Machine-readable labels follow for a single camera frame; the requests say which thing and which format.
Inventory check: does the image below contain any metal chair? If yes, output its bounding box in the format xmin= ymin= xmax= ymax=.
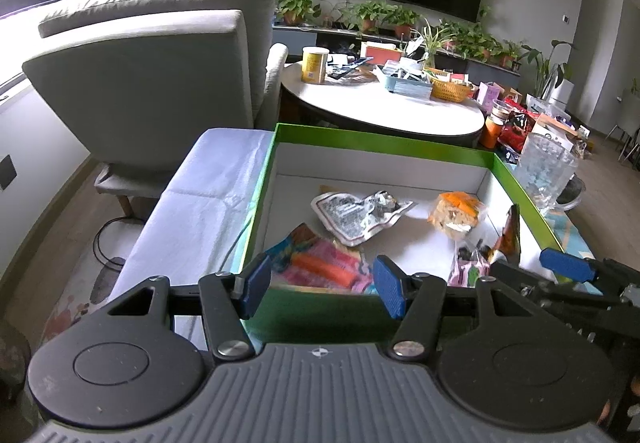
xmin=602 ymin=110 xmax=640 ymax=164

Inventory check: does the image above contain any clear glass mug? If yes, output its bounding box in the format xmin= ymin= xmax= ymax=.
xmin=515 ymin=132 xmax=581 ymax=216

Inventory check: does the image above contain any black floor cable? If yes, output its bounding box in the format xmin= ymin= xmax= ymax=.
xmin=92 ymin=216 xmax=146 ymax=269

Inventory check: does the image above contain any orange biscuit packet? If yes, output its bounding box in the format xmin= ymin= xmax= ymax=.
xmin=427 ymin=192 xmax=488 ymax=240

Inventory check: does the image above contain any colourful striped snack packet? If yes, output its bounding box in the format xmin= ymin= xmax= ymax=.
xmin=265 ymin=223 xmax=381 ymax=296

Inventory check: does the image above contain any yellow can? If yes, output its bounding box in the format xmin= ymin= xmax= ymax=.
xmin=301 ymin=46 xmax=331 ymax=85

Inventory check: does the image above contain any spider plant in vase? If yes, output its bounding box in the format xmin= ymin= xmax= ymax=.
xmin=410 ymin=18 xmax=456 ymax=70

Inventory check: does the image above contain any silver printed snack packet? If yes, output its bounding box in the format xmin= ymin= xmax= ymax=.
xmin=310 ymin=190 xmax=416 ymax=248

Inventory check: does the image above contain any tall leafy plant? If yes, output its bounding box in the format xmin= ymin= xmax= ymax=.
xmin=522 ymin=40 xmax=573 ymax=99

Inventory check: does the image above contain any orange cup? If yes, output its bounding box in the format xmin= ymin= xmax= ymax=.
xmin=481 ymin=116 xmax=503 ymax=149

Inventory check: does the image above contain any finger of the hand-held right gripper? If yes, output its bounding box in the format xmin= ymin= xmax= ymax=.
xmin=492 ymin=260 xmax=556 ymax=296
xmin=539 ymin=247 xmax=626 ymax=288

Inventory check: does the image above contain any pink box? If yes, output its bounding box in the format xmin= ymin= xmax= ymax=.
xmin=477 ymin=82 xmax=506 ymax=106

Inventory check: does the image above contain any yellow woven basket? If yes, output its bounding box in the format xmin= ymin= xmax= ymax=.
xmin=427 ymin=68 xmax=476 ymax=101

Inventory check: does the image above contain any pink snack packet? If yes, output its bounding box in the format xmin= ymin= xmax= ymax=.
xmin=447 ymin=245 xmax=493 ymax=288

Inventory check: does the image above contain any grey armchair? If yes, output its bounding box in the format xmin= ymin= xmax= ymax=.
xmin=22 ymin=0 xmax=288 ymax=214

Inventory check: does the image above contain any patterned floor rug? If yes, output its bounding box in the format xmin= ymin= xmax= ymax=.
xmin=40 ymin=255 xmax=126 ymax=344

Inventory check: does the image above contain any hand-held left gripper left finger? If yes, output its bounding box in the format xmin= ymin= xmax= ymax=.
xmin=102 ymin=253 xmax=273 ymax=365

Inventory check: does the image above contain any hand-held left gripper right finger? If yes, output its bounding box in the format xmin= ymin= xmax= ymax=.
xmin=374 ymin=255 xmax=551 ymax=365

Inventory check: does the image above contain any white round coffee table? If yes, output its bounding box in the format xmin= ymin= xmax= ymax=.
xmin=280 ymin=60 xmax=486 ymax=148

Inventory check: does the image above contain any red snack bag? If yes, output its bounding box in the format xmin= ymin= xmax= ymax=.
xmin=500 ymin=98 xmax=536 ymax=154

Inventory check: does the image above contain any green cardboard box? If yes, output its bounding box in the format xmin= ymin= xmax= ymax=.
xmin=239 ymin=123 xmax=576 ymax=346

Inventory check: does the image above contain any red white box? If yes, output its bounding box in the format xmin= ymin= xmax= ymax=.
xmin=360 ymin=42 xmax=405 ymax=66

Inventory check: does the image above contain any potted green plant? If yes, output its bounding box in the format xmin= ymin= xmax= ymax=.
xmin=497 ymin=40 xmax=523 ymax=69
xmin=452 ymin=23 xmax=496 ymax=61
xmin=347 ymin=0 xmax=388 ymax=34
xmin=276 ymin=0 xmax=321 ymax=26

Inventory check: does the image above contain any blue plastic basket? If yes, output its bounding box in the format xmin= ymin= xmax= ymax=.
xmin=376 ymin=66 xmax=433 ymax=99

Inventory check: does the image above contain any brown snack packet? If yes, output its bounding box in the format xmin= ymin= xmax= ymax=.
xmin=492 ymin=204 xmax=522 ymax=264

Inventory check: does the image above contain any black wall socket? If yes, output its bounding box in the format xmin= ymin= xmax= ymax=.
xmin=0 ymin=156 xmax=17 ymax=191

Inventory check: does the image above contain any white table cloth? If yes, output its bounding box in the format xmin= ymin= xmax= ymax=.
xmin=107 ymin=128 xmax=276 ymax=324

